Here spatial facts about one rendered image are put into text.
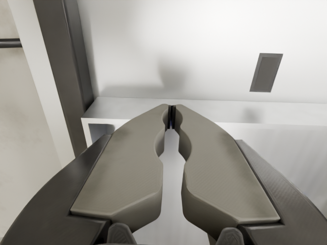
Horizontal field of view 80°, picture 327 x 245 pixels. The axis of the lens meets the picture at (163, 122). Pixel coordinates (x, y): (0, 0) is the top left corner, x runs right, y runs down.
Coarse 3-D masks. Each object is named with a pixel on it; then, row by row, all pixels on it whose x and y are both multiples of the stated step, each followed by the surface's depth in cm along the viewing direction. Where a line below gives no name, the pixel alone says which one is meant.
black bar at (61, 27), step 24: (48, 0) 11; (72, 0) 12; (48, 24) 12; (72, 24) 12; (48, 48) 12; (72, 48) 12; (72, 72) 13; (72, 96) 14; (72, 120) 15; (72, 144) 16
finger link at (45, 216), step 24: (96, 144) 8; (72, 168) 7; (48, 192) 6; (72, 192) 6; (24, 216) 6; (48, 216) 6; (72, 216) 6; (24, 240) 5; (48, 240) 5; (72, 240) 5; (96, 240) 5
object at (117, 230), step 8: (112, 224) 5; (120, 224) 5; (112, 232) 5; (120, 232) 5; (128, 232) 5; (224, 232) 5; (232, 232) 5; (240, 232) 5; (112, 240) 5; (120, 240) 5; (128, 240) 5; (224, 240) 5; (232, 240) 5; (240, 240) 5
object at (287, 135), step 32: (96, 128) 15; (224, 128) 17; (256, 128) 13; (288, 128) 13; (320, 128) 13; (288, 160) 19; (320, 160) 19; (320, 192) 21; (160, 224) 25; (192, 224) 25
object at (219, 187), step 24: (192, 120) 10; (192, 144) 9; (216, 144) 9; (192, 168) 7; (216, 168) 7; (240, 168) 7; (192, 192) 6; (216, 192) 6; (240, 192) 7; (264, 192) 7; (192, 216) 7; (216, 216) 6; (240, 216) 6; (264, 216) 6; (216, 240) 7
